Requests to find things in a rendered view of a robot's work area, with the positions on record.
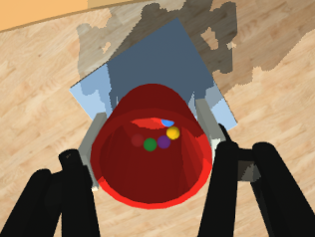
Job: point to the purple marble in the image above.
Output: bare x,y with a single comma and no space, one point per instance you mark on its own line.
163,141

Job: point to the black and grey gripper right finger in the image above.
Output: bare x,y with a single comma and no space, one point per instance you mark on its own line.
284,208

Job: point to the blue marble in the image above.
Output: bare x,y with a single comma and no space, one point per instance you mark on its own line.
167,123

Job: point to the green marble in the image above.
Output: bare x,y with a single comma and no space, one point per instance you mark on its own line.
150,144

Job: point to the yellow marble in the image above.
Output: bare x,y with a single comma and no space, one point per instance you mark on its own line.
172,132

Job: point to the red cup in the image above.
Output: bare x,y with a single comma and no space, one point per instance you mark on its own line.
154,179

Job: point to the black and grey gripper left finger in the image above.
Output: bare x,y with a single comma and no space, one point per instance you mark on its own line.
32,216

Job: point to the red marble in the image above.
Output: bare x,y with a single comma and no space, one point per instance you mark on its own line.
137,140

